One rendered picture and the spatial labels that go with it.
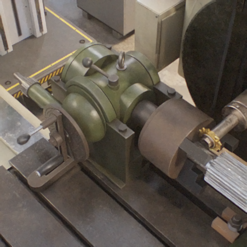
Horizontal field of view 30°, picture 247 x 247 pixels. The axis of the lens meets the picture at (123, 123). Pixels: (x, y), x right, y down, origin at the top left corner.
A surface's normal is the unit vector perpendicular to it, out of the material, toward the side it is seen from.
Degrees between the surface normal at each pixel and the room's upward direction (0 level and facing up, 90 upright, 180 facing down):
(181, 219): 0
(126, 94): 26
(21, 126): 0
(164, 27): 90
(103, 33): 0
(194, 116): 13
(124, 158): 90
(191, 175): 65
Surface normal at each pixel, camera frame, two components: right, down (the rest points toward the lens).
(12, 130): 0.00, -0.65
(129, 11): 0.70, 0.55
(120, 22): -0.72, 0.53
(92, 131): 0.07, 0.56
